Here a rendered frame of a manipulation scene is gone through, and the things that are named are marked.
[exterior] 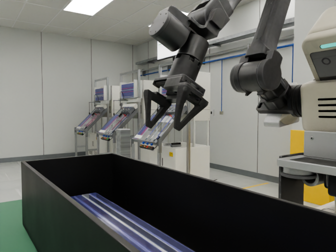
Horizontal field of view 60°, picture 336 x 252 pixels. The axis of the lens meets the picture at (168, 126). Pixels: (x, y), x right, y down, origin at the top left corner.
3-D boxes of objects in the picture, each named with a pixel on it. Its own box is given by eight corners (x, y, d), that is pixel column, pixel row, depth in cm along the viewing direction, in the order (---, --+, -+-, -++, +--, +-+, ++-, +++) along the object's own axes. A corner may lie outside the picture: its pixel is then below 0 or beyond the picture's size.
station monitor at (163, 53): (179, 57, 410) (179, 27, 408) (156, 63, 457) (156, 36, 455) (186, 58, 417) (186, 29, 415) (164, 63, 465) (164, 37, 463)
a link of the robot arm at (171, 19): (227, 14, 61) (200, 24, 68) (190, -25, 54) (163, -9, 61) (209, 63, 58) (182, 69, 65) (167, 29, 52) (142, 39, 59)
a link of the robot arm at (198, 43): (215, 42, 61) (197, 47, 66) (193, 22, 58) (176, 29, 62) (205, 70, 60) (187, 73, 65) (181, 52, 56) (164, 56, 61)
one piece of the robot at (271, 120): (284, 121, 87) (281, 83, 86) (299, 121, 83) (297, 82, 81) (263, 127, 81) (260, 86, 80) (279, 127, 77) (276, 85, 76)
